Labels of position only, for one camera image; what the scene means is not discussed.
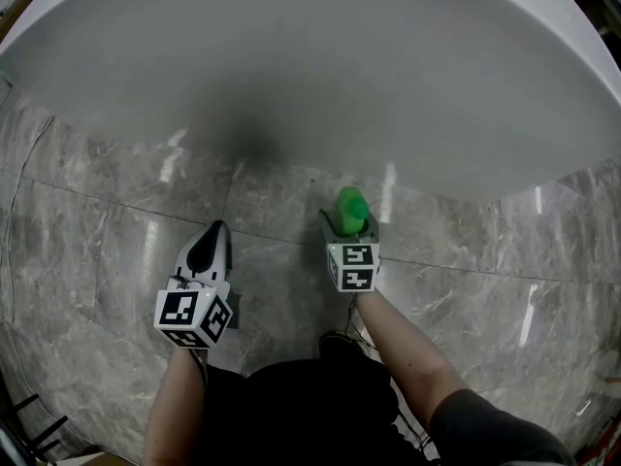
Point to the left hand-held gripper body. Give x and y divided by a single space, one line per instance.
182 309

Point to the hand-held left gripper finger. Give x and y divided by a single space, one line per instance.
186 250
225 253

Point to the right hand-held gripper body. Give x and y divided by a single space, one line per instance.
353 267

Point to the green cleaner bottle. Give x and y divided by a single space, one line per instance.
351 209

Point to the person's left forearm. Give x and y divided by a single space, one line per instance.
174 406

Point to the person's right forearm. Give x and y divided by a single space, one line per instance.
407 357

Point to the person's black shoe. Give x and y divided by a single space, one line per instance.
339 342

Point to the person's black trousers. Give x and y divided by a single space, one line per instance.
301 415

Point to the white bathtub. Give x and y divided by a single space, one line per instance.
310 56

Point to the black metal rack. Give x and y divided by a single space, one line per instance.
34 430

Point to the person's black shirt sleeve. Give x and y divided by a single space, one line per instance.
495 435

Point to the brown wooden board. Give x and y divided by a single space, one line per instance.
14 15

